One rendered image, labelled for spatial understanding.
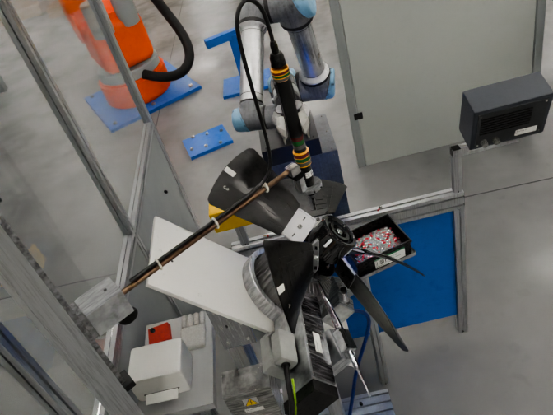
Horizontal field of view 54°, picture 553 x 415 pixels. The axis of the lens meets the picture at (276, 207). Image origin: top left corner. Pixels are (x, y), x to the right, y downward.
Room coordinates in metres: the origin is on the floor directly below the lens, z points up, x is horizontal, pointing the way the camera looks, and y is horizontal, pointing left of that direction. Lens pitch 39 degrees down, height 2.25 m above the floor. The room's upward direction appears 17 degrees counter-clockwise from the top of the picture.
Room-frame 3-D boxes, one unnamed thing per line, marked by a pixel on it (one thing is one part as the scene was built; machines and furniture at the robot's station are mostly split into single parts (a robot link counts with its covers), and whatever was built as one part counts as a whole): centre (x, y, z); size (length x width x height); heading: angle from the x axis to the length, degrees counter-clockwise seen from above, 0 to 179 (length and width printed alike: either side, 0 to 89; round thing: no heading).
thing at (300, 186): (1.20, -0.10, 1.37); 0.09 x 0.07 x 0.10; 120
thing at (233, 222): (1.59, 0.16, 1.02); 0.16 x 0.10 x 0.11; 85
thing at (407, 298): (1.55, -0.24, 0.45); 0.82 x 0.01 x 0.66; 85
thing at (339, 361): (0.86, -0.01, 1.03); 0.15 x 0.10 x 0.14; 85
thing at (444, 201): (1.55, -0.24, 0.82); 0.90 x 0.04 x 0.08; 85
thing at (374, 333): (1.37, -0.23, 0.40); 0.03 x 0.03 x 0.80; 10
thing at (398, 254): (1.38, -0.29, 0.85); 0.22 x 0.17 x 0.07; 99
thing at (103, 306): (0.89, 0.44, 1.41); 0.10 x 0.07 x 0.08; 120
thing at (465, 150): (1.50, -0.77, 1.04); 0.24 x 0.03 x 0.03; 85
